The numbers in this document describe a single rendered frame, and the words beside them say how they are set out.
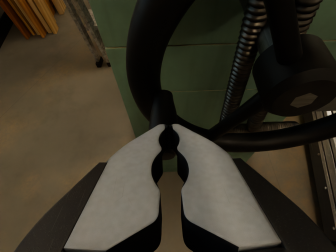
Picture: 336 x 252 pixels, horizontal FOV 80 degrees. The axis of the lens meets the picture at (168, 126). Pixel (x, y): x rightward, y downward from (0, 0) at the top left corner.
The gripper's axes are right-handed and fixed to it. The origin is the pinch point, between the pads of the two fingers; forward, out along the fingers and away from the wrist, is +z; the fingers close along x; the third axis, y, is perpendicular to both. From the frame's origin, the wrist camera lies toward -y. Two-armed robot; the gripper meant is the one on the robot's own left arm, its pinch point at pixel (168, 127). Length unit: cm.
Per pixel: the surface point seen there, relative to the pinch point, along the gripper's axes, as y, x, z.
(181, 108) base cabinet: 15.3, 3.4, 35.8
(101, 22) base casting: -5.1, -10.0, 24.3
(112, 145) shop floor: 53, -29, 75
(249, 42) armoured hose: -3.2, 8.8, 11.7
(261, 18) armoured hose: -5.5, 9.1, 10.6
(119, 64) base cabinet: 2.2, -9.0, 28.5
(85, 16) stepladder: -5, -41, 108
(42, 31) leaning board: 4, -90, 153
